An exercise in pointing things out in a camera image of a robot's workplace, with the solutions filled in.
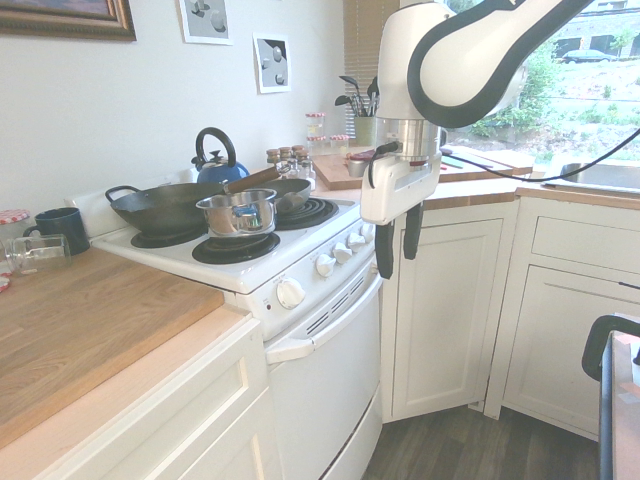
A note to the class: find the white oven door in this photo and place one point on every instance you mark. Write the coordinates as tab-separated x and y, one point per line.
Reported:
325	375

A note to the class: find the utensil holder with utensils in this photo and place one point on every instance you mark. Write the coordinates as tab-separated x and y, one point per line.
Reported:
362	60

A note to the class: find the small metal tin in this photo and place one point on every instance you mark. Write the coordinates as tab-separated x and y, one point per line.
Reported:
357	165

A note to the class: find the white sink cabinet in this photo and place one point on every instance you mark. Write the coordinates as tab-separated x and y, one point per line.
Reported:
570	320

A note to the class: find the white counter cabinet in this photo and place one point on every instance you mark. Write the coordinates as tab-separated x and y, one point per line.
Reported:
175	410

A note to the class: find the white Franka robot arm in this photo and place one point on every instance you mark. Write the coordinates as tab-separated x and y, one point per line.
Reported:
460	60

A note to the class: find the wooden cutting board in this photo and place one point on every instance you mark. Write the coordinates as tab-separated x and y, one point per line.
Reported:
345	172

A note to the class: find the red checkered jar lid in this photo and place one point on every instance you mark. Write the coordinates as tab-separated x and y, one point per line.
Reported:
4	282

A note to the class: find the wooden framed painting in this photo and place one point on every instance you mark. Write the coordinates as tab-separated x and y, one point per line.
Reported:
65	17

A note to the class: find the large white oven knob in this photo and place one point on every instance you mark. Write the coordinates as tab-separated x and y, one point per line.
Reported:
290	292

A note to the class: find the parked dark car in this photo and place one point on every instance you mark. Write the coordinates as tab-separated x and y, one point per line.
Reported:
587	56

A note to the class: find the grey shapes print small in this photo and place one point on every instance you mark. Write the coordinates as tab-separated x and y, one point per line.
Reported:
272	62

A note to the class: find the cork top spice jar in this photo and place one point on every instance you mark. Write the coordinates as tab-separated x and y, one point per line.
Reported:
286	154
273	157
298	151

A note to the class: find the dark blue mug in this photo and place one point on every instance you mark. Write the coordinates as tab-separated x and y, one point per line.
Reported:
57	230

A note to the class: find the green utensil holder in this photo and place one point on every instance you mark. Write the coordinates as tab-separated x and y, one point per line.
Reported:
365	130

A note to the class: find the grey shapes print large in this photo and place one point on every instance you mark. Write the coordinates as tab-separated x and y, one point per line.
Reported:
205	20

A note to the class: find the glass jar checkered lid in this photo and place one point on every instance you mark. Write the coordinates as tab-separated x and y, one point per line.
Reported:
12	225

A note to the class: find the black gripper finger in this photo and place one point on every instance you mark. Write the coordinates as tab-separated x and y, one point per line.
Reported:
412	232
385	250

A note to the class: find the tall jar checkered lid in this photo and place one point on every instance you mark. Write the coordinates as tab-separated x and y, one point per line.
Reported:
315	125

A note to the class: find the black cast iron wok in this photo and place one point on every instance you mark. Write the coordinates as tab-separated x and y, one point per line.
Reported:
170	207

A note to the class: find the white electric stove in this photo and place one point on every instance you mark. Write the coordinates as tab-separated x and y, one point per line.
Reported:
300	300

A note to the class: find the short jar checkered lid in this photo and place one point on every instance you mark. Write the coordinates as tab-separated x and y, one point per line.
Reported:
339	145

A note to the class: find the steel sink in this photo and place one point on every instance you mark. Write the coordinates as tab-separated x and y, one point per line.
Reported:
595	175

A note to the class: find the white corner cabinet door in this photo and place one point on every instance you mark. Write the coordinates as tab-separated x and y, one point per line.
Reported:
440	310

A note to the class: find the stainless steel saucepan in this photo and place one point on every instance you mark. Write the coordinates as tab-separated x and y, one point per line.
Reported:
240	215

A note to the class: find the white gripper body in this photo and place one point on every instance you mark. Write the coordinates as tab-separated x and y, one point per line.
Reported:
395	187

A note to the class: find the clear glass jar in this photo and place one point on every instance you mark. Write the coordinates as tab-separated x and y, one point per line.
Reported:
37	252

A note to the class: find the white burner knob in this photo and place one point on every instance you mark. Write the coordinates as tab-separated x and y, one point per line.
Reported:
356	241
342	252
368	231
325	265

